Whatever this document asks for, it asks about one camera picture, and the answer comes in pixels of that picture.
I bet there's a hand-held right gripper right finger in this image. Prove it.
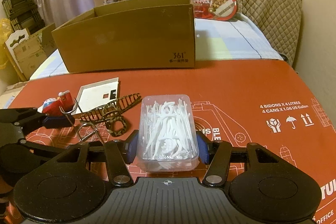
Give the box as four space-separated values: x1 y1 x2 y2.
196 132 282 186

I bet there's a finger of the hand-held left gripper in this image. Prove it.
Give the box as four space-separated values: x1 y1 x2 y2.
12 113 76 136
0 107 40 124

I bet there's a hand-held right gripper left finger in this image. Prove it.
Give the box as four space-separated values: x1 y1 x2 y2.
56 130 139 186

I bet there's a metal wire keyring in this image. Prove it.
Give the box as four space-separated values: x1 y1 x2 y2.
59 98 104 143

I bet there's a red toy figurine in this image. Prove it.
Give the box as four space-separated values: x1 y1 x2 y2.
38 90 75 115

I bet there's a clear floss pick box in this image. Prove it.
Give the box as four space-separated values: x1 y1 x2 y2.
136 94 200 171

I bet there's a white square panel cover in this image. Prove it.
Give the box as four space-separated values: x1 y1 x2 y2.
76 77 121 115

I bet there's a brown cardboard box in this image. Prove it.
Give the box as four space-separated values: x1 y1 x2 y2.
51 0 196 73

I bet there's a brown hair claw clip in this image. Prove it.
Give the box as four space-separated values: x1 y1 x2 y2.
79 92 142 137

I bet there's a brown cardboard carton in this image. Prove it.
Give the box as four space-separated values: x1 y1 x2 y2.
13 23 57 80

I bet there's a red printed cardboard sheet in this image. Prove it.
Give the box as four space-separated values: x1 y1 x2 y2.
0 60 336 224

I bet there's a white ornate wooden board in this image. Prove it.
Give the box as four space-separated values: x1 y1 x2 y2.
4 28 30 81

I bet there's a yellow plastic bag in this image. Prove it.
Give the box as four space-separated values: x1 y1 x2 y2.
0 18 12 69

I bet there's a dark folding step ladder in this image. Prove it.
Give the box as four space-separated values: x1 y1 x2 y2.
2 0 45 29

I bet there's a checked bedsheet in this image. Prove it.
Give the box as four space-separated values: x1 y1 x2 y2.
29 14 284 80

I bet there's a red instant rice meal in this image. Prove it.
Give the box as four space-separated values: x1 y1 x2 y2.
189 0 238 21

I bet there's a beige quilted chair cover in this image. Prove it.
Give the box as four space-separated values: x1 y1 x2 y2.
232 0 302 64

